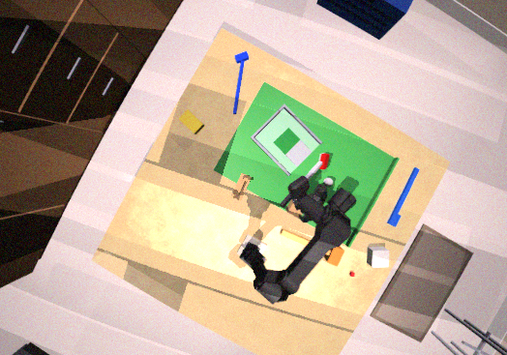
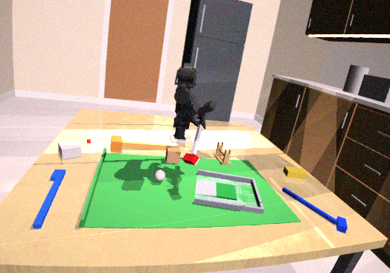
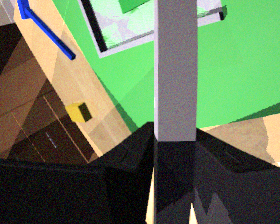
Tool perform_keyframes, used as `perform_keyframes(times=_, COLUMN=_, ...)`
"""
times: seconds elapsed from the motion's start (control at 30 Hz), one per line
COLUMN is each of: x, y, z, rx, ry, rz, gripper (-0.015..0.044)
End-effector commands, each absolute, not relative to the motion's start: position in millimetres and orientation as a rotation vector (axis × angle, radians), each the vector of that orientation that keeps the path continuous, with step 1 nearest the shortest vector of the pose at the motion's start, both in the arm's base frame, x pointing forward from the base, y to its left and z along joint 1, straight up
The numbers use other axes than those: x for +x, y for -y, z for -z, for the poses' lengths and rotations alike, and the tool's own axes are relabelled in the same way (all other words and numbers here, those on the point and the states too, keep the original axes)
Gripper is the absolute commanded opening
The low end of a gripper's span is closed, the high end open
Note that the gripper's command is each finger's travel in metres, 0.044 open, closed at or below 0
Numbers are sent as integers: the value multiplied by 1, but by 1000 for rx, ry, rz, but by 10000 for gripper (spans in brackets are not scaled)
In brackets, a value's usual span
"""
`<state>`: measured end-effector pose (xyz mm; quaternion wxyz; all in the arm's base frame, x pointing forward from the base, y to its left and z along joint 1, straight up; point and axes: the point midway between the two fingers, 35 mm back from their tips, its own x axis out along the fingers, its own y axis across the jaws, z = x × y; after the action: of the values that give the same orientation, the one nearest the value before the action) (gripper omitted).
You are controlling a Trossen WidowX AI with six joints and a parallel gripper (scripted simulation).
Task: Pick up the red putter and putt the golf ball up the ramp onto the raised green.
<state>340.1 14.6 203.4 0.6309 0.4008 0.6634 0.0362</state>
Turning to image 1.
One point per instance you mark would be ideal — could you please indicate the white golf ball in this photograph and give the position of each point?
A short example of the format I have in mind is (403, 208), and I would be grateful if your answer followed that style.
(327, 182)

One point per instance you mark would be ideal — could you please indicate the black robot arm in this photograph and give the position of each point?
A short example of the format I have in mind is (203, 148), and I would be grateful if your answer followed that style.
(332, 228)

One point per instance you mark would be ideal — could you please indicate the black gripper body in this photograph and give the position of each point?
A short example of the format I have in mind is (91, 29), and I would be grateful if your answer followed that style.
(307, 205)

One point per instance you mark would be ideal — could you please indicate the yellow rectangular block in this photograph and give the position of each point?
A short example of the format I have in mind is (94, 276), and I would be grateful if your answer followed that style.
(190, 120)

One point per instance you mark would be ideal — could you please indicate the green flat mat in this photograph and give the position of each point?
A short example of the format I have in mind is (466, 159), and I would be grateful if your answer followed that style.
(354, 164)

